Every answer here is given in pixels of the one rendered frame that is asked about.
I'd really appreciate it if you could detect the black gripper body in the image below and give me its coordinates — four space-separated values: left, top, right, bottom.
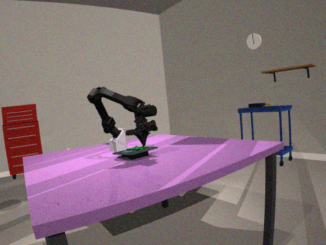
126 117 158 136

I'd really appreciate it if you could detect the grey switch panel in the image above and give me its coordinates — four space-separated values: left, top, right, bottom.
112 146 158 161

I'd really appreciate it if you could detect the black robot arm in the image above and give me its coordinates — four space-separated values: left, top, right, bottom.
87 87 157 138

